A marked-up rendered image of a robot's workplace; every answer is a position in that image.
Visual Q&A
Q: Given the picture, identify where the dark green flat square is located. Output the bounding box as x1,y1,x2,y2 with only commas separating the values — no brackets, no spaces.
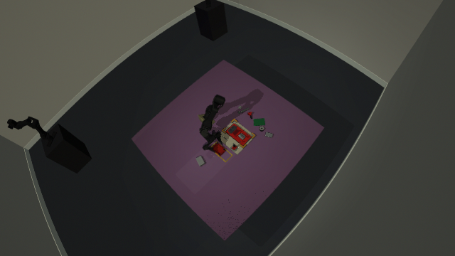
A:
254,118,265,126

